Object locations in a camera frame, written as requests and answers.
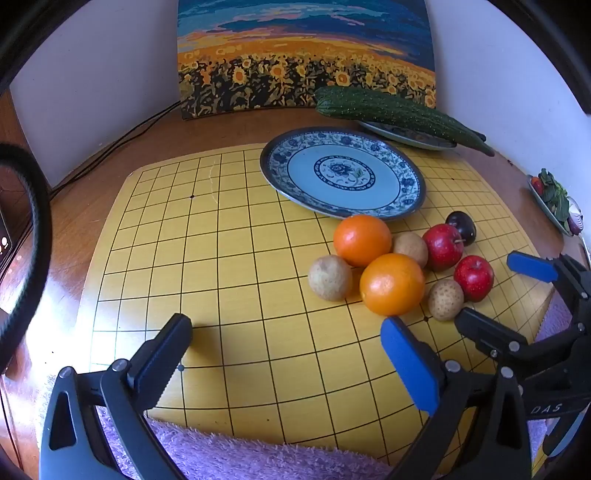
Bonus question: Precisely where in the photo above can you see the plate under cucumbers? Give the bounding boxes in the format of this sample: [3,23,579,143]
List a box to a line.
[358,119,458,151]

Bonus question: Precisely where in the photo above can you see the small red apple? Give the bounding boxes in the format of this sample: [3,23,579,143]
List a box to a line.
[453,255,495,303]
[422,224,464,272]

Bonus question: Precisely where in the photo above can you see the blue and white patterned plate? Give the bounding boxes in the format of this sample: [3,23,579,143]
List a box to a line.
[259,128,426,220]

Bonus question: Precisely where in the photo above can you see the dark purple plum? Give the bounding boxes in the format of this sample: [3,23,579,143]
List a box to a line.
[445,211,477,247]

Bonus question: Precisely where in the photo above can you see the small plate of salad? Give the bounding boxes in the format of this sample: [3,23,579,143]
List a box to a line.
[527,174,591,252]

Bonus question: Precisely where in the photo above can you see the purple fluffy towel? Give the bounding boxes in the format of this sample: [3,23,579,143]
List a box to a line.
[95,288,575,480]

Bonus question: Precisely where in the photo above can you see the small brown pear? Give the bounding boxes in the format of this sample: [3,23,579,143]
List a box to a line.
[308,255,354,302]
[427,279,465,322]
[392,232,429,268]

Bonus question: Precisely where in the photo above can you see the sunflower field painting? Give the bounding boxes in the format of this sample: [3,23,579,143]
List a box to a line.
[177,0,437,121]

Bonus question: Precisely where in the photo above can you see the purple onion slice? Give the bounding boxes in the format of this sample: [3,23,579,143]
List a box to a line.
[567,198,586,236]

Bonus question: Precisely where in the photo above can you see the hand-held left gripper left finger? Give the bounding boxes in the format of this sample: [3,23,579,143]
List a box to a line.
[39,313,195,480]

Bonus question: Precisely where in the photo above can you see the green salad leaves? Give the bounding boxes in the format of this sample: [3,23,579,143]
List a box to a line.
[538,168,571,223]

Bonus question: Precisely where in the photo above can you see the yellow grid game board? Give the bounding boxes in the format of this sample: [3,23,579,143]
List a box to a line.
[76,143,555,467]

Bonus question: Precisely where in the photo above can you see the black power cable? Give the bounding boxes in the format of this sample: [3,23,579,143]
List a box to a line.
[50,102,181,191]
[50,109,182,200]

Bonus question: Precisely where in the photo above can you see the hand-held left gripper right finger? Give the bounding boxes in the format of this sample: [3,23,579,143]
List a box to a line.
[380,315,532,480]

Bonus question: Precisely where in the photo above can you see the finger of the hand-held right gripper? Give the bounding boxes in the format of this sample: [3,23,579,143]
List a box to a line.
[455,307,583,376]
[507,251,591,333]

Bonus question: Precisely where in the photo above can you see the smartphone with lit screen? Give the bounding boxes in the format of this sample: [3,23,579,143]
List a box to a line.
[0,203,21,278]

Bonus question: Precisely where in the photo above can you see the large green cucumber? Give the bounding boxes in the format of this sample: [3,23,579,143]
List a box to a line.
[315,86,496,158]

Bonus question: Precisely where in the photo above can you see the orange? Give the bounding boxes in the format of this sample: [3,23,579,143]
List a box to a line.
[359,253,426,317]
[333,215,393,267]

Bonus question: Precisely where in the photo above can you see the black looped cable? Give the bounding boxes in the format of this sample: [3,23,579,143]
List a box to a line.
[0,143,52,370]

